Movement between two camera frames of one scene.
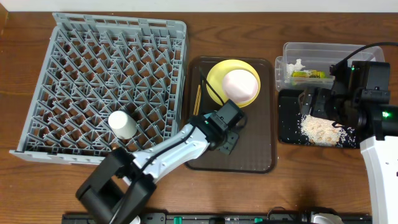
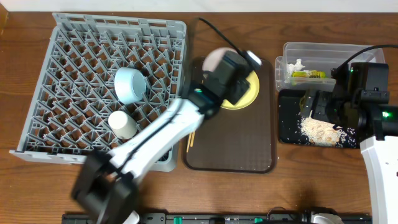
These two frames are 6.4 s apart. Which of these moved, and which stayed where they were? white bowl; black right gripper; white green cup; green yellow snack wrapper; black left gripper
Moved: white bowl; black left gripper
Stayed: black right gripper; white green cup; green yellow snack wrapper
